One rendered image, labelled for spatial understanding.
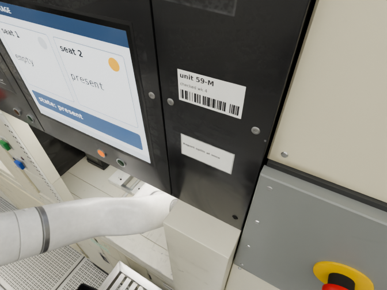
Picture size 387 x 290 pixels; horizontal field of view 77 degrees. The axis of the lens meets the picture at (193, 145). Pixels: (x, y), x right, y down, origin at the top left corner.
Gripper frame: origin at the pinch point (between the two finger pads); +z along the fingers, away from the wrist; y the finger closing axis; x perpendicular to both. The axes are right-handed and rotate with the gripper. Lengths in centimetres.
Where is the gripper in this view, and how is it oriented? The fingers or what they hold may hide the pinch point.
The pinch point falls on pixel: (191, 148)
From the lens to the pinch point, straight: 81.6
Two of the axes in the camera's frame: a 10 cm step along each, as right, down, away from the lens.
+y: 8.7, 3.5, -3.5
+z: 4.9, -6.2, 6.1
